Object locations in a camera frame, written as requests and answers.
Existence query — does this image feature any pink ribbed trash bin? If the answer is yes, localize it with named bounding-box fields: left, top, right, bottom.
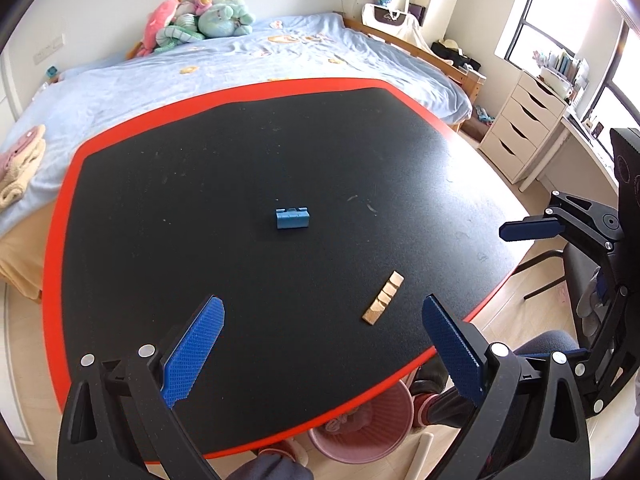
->
left=308, top=382, right=414, bottom=465

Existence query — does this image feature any black office chair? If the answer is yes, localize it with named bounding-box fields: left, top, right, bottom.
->
left=513, top=244, right=608, bottom=354

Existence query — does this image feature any white drawer cabinet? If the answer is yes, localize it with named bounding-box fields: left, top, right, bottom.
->
left=480, top=72, right=566, bottom=184

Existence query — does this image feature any notched wooden block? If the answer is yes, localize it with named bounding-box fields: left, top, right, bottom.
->
left=361, top=271, right=405, bottom=326

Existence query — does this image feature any red table with black top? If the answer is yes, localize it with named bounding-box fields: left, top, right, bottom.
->
left=43, top=78, right=528, bottom=458

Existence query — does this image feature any small blue plastic block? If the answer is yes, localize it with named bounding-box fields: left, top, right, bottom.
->
left=274, top=207, right=310, bottom=230

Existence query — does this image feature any beige folded towel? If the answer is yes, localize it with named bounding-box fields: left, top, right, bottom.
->
left=0, top=125, right=46, bottom=210

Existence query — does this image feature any white handbag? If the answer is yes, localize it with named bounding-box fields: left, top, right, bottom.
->
left=361, top=3, right=418, bottom=38

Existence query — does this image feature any bed with light blue sheet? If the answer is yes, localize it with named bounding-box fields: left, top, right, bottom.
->
left=1, top=13, right=472, bottom=301

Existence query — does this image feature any striped green plush toy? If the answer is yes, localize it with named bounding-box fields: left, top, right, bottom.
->
left=154, top=13, right=205, bottom=52

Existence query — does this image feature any pink plush toy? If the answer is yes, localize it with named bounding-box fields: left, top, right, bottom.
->
left=131, top=0, right=182, bottom=56

